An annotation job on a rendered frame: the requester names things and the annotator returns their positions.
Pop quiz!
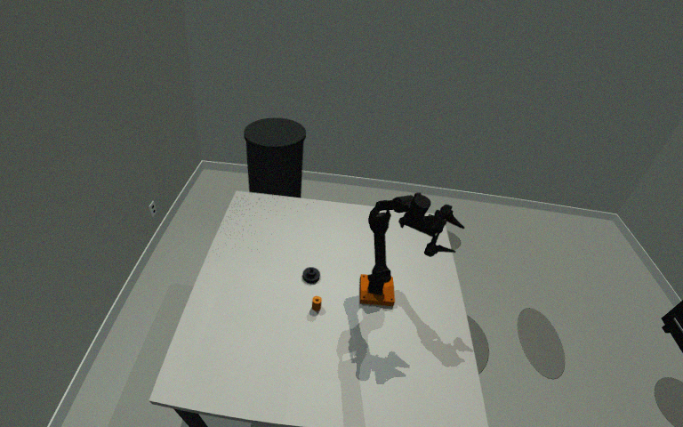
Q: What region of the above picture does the orange knob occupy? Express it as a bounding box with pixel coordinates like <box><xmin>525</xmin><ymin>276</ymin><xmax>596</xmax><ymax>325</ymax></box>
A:
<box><xmin>312</xmin><ymin>296</ymin><xmax>322</xmax><ymax>311</ymax></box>

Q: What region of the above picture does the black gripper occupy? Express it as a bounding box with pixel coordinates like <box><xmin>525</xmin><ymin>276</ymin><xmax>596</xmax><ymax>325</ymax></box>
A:
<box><xmin>418</xmin><ymin>204</ymin><xmax>465</xmax><ymax>257</ymax></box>

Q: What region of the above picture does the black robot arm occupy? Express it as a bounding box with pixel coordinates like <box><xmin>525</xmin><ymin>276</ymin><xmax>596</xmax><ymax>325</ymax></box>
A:
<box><xmin>367</xmin><ymin>192</ymin><xmax>447</xmax><ymax>295</ymax></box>

